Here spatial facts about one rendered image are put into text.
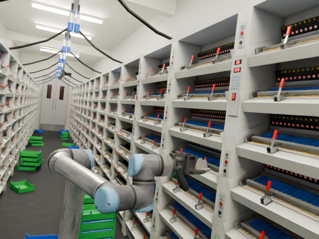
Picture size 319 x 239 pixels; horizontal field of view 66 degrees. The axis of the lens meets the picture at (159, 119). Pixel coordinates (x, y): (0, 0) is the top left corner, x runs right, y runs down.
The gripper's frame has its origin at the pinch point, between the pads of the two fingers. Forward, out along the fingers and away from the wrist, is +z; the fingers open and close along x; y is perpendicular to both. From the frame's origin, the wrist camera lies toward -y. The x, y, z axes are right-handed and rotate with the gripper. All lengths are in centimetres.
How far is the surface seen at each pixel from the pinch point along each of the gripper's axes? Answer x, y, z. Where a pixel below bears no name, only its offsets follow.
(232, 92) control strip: 0.8, 37.1, 9.3
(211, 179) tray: 9.2, -7.4, 10.0
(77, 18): 220, 120, -48
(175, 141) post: 65, 4, 17
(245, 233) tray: -12.6, -24.4, 14.9
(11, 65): 275, 59, -117
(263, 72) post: -5, 48, 21
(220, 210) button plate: -1.0, -19.0, 9.5
